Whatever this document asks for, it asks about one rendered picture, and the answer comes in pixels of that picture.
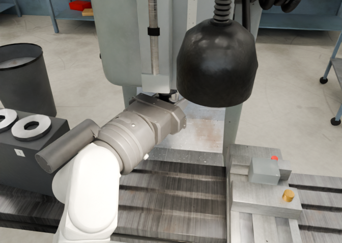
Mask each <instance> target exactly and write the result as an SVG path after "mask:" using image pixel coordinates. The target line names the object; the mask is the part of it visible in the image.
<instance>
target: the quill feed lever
mask: <svg viewBox="0 0 342 243"><path fill-rule="evenodd" d="M234 4H242V26H243V27H245V28H246V29H247V30H248V31H249V32H250V0H234Z"/></svg>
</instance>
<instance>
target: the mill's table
mask: <svg viewBox="0 0 342 243"><path fill-rule="evenodd" d="M288 184H289V187H294V188H297V191H298V195H299V199H300V203H301V207H302V212H301V214H300V215H299V218H298V219H297V223H298V227H299V231H300V236H301V240H302V243H342V177H332V176H321V175H310V174H299V173H291V174H290V177H289V179H288ZM64 208H65V204H64V203H62V202H60V201H59V200H58V199H57V198H56V197H52V196H48V195H44V194H40V193H35V192H31V191H27V190H23V189H20V188H16V187H12V186H8V185H3V184H0V227H4V228H12V229H20V230H28V231H37V232H45V233H53V234H56V232H57V229H58V227H59V224H60V221H61V218H62V215H63V212H64ZM110 241H118V242H126V243H226V167H222V166H212V165H200V164H190V163H179V162H172V161H161V160H150V159H146V160H145V159H143V160H142V161H141V162H140V163H139V164H138V165H137V166H136V167H135V168H134V169H133V170H132V171H131V172H130V173H129V174H128V175H121V177H120V178H119V199H118V216H117V227H116V229H115V230H114V232H113V233H112V234H111V236H110Z"/></svg>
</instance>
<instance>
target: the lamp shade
mask: <svg viewBox="0 0 342 243"><path fill-rule="evenodd" d="M213 20H214V18H210V19H206V20H204V21H202V22H200V23H199V24H197V25H195V26H194V27H192V28H190V29H189V30H188V31H187V32H186V34H185V37H184V39H183V42H182V45H181V48H180V50H179V53H178V56H177V75H176V87H177V90H178V92H179V93H180V95H181V96H182V97H184V98H185V99H187V100H188V101H190V102H192V103H195V104H198V105H202V106H206V107H217V108H221V107H231V106H236V105H239V104H241V103H243V102H245V101H246V100H247V99H248V98H249V97H250V96H251V93H252V89H253V84H254V80H255V75H256V72H257V68H258V60H257V53H256V48H255V41H254V36H253V34H252V33H251V32H249V31H248V30H247V29H246V28H245V27H243V26H242V25H241V24H240V23H238V22H237V21H234V20H231V19H229V21H228V22H227V23H217V22H214V21H213Z"/></svg>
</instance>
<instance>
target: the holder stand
mask: <svg viewBox="0 0 342 243"><path fill-rule="evenodd" d="M68 131H70V127H69V124H68V121H67V119H62V118H56V117H51V116H44V115H39V114H33V113H27V112H22V111H16V110H11V109H5V108H1V107H0V184H3V185H8V186H12V187H16V188H20V189H23V190H27V191H31V192H35V193H40V194H44V195H48V196H52V197H55V195H54V193H53V191H52V181H53V178H54V176H55V175H56V173H57V172H58V171H59V170H60V169H61V168H62V167H63V166H65V165H66V164H67V163H68V162H69V161H70V160H71V159H73V158H74V157H75V156H76V155H77V154H78V153H76V154H75V155H74V156H73V157H71V158H70V159H69V160H67V161H66V162H65V163H64V164H62V165H61V166H60V167H59V168H57V169H56V170H55V171H54V172H52V173H47V172H46V171H45V170H43V169H42V168H41V166H40V165H39V164H38V162H37V161H36V159H35V154H37V153H38V152H39V151H41V150H42V149H44V148H45V147H47V146H48V145H50V144H51V143H52V142H54V141H55V140H57V139H58V138H60V137H61V136H62V135H64V134H65V133H67V132H68Z"/></svg>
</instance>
